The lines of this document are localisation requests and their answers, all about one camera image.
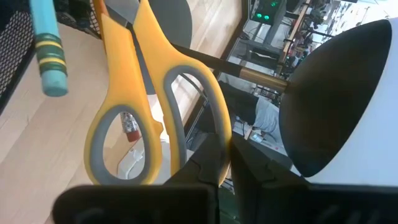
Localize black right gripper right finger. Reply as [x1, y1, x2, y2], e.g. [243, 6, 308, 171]
[230, 133, 312, 224]

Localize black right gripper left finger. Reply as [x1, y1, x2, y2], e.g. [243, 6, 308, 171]
[163, 133, 230, 187]

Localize yellow handled scissors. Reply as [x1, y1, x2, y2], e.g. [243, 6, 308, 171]
[83, 0, 233, 187]

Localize teal pencil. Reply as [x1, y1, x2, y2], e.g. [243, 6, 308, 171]
[29, 0, 69, 98]

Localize black mesh desk organizer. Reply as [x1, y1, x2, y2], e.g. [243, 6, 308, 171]
[0, 0, 105, 114]

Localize person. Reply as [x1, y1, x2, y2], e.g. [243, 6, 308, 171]
[217, 80, 282, 147]

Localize white globe table lamp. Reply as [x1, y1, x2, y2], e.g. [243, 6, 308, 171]
[148, 0, 398, 187]

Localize black box with green lights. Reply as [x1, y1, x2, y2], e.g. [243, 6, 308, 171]
[251, 0, 285, 26]

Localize black aluminium table frame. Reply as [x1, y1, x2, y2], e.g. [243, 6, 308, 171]
[183, 0, 251, 134]

